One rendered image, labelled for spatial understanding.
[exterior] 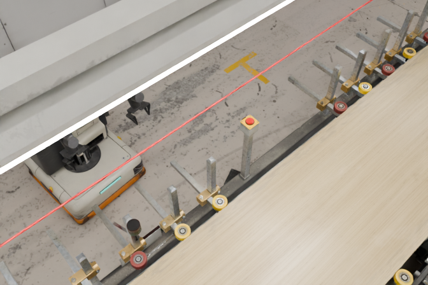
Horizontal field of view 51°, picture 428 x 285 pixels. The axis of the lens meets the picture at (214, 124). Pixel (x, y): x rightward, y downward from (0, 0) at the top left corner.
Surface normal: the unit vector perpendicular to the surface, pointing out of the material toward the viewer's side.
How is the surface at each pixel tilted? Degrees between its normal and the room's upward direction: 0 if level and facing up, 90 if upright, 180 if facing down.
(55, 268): 0
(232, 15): 61
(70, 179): 0
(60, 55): 0
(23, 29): 90
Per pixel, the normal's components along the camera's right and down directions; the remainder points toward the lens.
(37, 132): 0.58, 0.21
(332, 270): 0.00, -0.62
